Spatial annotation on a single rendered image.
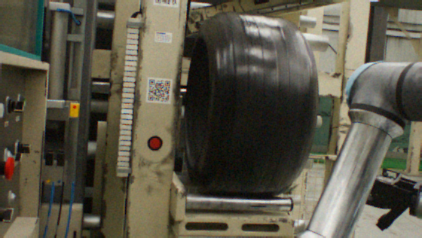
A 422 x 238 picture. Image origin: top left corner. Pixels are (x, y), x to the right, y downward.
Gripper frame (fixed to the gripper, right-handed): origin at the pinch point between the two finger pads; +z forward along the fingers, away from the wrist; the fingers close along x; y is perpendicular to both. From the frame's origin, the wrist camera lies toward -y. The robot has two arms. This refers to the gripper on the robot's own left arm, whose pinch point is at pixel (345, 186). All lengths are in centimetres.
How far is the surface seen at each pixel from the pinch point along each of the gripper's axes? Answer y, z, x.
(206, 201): -7.7, 33.8, 20.2
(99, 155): -29, 116, -4
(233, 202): -9.1, 28.4, 14.0
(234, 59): 34.2, 30.6, 10.3
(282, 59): 32.9, 21.7, -0.1
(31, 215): 6, 50, 66
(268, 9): 34, 59, -51
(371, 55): -230, 317, -872
